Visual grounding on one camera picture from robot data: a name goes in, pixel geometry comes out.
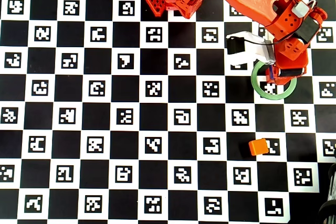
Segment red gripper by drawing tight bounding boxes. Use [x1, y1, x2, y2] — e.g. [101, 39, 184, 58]
[274, 38, 309, 86]

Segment orange cube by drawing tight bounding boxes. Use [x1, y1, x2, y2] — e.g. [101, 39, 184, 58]
[248, 138, 269, 156]

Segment small grey plastic box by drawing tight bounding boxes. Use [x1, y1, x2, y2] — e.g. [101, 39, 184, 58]
[291, 0, 310, 17]

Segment black stand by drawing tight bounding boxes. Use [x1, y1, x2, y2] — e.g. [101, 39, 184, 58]
[319, 162, 336, 224]

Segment black white marker mat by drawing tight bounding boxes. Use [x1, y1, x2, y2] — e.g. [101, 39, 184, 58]
[0, 0, 336, 224]

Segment green ring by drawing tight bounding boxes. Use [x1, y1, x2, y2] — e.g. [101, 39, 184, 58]
[251, 60, 298, 101]

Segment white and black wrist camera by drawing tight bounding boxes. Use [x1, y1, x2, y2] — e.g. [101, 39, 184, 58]
[226, 31, 276, 66]

